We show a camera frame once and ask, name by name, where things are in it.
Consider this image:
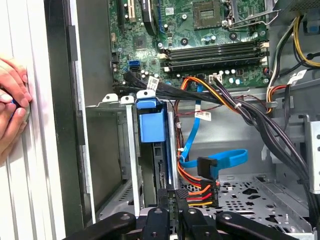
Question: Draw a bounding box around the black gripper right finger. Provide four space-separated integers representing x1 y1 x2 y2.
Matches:
174 189 298 240

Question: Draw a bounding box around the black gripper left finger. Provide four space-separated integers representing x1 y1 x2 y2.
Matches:
62 189 170 240

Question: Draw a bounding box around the hard disk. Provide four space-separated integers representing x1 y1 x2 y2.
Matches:
136 97 181 210

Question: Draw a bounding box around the silver disk bay cage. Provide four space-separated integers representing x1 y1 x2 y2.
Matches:
86 93 181 221

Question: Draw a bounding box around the person's bare hand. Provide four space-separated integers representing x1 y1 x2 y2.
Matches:
0 57 33 166

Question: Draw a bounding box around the black open PC case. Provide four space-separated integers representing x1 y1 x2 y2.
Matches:
43 0 320 240

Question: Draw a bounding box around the silver optical drive cage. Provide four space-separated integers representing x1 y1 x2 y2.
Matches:
303 114 320 195

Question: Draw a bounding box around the black RAM slot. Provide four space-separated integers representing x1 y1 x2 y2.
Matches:
166 41 262 52
162 61 270 74
166 48 263 58
161 55 270 65

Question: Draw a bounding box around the green motherboard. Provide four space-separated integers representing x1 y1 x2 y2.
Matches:
108 0 271 88

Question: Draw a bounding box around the CPU socket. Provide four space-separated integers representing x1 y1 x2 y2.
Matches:
192 0 223 31

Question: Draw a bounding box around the white expansion slot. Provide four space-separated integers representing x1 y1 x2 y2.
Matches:
126 0 138 23

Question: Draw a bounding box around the metal socket cover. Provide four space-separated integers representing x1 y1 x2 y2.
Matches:
223 0 281 28

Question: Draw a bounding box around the grey power supply box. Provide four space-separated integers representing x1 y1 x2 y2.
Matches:
271 0 320 18

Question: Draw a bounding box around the orange red power wire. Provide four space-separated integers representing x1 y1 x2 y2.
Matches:
177 159 221 209

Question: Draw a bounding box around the blue data wire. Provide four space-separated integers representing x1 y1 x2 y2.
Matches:
178 83 250 181

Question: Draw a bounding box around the black cable bundle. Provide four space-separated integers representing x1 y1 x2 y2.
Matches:
112 71 320 216

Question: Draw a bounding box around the orange yellow wire bundle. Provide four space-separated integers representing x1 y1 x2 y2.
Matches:
181 76 241 111

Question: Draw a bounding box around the yellow black wire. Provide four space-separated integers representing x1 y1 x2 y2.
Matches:
292 14 320 68

